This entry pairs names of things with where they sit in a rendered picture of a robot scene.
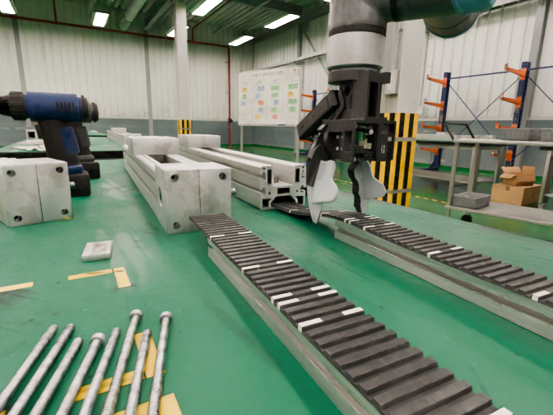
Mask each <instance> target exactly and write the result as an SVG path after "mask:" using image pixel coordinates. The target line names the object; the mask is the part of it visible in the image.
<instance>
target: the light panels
mask: <svg viewBox="0 0 553 415"><path fill-rule="evenodd" d="M220 1H221V0H207V1H206V2H205V3H204V4H203V5H202V6H200V7H199V8H198V9H197V10H196V11H195V12H194V13H193V14H196V15H200V16H203V15H204V14H205V13H207V12H208V11H209V10H211V9H212V8H213V7H214V6H215V5H216V4H217V3H219V2H220ZM0 9H1V11H2V12H8V13H14V11H13V10H12V7H11V5H10V3H9V1H8V0H0ZM14 14H15V13H14ZM107 16H108V15H107V14H102V13H96V16H95V21H94V25H95V26H104V24H105V21H106V18H107ZM296 17H297V16H293V15H289V16H286V17H284V18H282V19H280V20H279V21H276V22H274V23H272V24H270V25H268V26H265V27H269V28H275V27H277V26H280V25H282V24H284V23H286V22H288V21H291V20H293V19H295V18H296ZM252 38H253V37H247V36H245V37H244V38H242V39H240V40H236V41H235V42H233V43H231V44H232V45H237V44H241V43H243V42H245V41H246V40H250V39H252Z"/></svg>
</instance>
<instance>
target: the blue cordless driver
mask: <svg viewBox="0 0 553 415"><path fill-rule="evenodd" d="M0 114H1V115H5V116H9V117H12V118H13V119H14V120H21V121H26V120H27V119H30V121H31V122H38V124H36V125H35V130H36V132H37V135H38V138H39V139H43V142H44V147H45V150H46V153H47V157H48V158H51V159H54V160H59V161H66V162H67V169H68V177H69V182H74V183H75V188H73V189H70V191H71V197H79V196H88V195H91V182H90V176H89V174H88V172H87V171H86V170H83V167H82V165H81V164H80V161H79V157H78V155H77V154H78V152H80V150H79V146H78V144H77V139H76V135H75V133H74V129H73V128H71V126H69V127H68V124H67V123H80V121H79V119H83V122H86V120H87V119H89V110H88V103H87V98H85V97H84V96H83V95H81V97H77V94H66V93H51V92H35V91H27V92H26V95H25V94H24V93H23V92H22V91H10V93H8V95H4V96H0Z"/></svg>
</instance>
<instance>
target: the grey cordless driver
mask: <svg viewBox="0 0 553 415"><path fill-rule="evenodd" d="M87 103H88V110H89V119H87V120H86V122H83V119H79V121H80V123H67V124H68V127H69V126H71V128H73V129H74V133H75V135H76V139H77V144H78V146H79V150H80V152H78V154H77V155H78V157H79V161H80V164H81V165H82V167H83V170H86V171H87V172H88V174H89V176H90V180H92V179H99V178H100V163H99V162H98V161H95V158H94V156H92V155H90V154H91V150H90V148H89V146H91V142H90V139H89V135H88V132H87V129H86V127H85V126H82V123H91V121H93V122H94V123H96V122H97V121H98V120H99V111H98V106H97V104H96V103H95V102H91V104H90V102H89V101H87Z"/></svg>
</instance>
